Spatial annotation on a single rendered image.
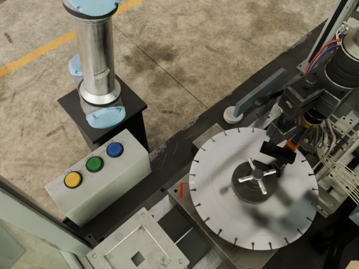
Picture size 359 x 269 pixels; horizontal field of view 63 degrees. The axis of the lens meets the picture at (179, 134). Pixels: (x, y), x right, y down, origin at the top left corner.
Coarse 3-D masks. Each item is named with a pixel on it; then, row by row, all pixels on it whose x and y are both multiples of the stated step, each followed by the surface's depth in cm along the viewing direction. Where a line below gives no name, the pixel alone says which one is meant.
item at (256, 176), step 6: (252, 162) 73; (252, 168) 73; (252, 174) 71; (258, 174) 71; (264, 174) 72; (240, 180) 71; (246, 180) 71; (252, 180) 72; (258, 180) 71; (264, 192) 69
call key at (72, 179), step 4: (72, 172) 81; (68, 176) 81; (72, 176) 81; (76, 176) 81; (68, 180) 80; (72, 180) 80; (76, 180) 80; (68, 184) 80; (72, 184) 80; (76, 184) 80
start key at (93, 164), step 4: (88, 160) 83; (92, 160) 83; (96, 160) 83; (100, 160) 83; (88, 164) 83; (92, 164) 83; (96, 164) 83; (100, 164) 83; (92, 168) 82; (96, 168) 82
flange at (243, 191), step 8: (240, 168) 77; (248, 168) 77; (256, 168) 77; (264, 168) 77; (232, 176) 76; (240, 176) 76; (264, 176) 76; (272, 176) 76; (232, 184) 75; (240, 184) 74; (248, 184) 73; (256, 184) 73; (264, 184) 74; (272, 184) 75; (240, 192) 74; (248, 192) 73; (256, 192) 73; (272, 192) 74; (248, 200) 73; (256, 200) 73; (264, 200) 73
